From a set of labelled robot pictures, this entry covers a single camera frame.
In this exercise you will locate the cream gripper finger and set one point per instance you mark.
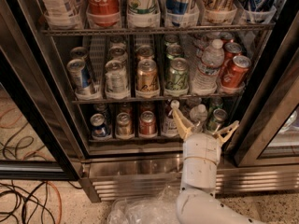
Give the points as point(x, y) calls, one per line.
point(184, 126)
point(223, 135)

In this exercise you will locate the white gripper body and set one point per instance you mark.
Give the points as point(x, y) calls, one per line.
point(201, 146)

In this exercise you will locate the red coke can front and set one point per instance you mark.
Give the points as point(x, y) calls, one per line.
point(235, 71)

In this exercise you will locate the red coke can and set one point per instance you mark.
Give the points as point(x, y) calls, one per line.
point(235, 71)
point(230, 50)
point(227, 37)

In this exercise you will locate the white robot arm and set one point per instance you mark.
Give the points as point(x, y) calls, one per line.
point(196, 203)

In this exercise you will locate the small water bottle bottom shelf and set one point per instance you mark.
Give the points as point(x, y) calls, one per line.
point(198, 116)

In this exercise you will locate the green can bottom shelf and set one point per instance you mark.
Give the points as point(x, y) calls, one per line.
point(217, 119)

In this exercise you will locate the red can bottom shelf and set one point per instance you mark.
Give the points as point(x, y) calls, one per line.
point(147, 123)

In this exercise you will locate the green soda can front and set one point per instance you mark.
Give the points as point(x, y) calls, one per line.
point(177, 75)

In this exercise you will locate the clear water bottle middle shelf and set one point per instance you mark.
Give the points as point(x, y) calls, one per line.
point(208, 68)

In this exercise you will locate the gold can bottom shelf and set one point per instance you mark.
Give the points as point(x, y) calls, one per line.
point(124, 124)

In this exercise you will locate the gold soda can front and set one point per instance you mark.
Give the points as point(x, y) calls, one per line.
point(147, 75)

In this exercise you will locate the white silver can front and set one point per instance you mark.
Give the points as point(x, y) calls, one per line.
point(116, 76)

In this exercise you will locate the blue pepsi can bottom shelf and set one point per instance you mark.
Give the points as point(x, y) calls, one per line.
point(100, 128)

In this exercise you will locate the stainless steel fridge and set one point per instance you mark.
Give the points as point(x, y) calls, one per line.
point(40, 37)

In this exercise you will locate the blue silver can front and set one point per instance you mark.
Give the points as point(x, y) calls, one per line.
point(80, 75)

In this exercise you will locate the blue large bottle top shelf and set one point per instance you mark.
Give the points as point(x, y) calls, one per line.
point(178, 8)

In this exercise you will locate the dark juice bottle white cap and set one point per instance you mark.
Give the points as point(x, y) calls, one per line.
point(169, 128)

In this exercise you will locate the clear plastic bag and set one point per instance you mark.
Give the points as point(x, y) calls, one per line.
point(159, 209)

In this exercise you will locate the white green large bottle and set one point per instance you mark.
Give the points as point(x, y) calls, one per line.
point(141, 12)

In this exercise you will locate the large coca-cola bottle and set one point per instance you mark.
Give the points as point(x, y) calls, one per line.
point(104, 13)

